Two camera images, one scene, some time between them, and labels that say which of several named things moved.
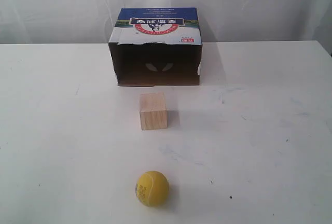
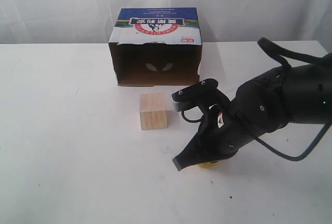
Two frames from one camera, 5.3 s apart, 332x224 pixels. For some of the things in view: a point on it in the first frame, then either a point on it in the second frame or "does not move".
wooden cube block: (153, 111) does not move
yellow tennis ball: (152, 188) → (207, 165)
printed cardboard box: (156, 46) does not move
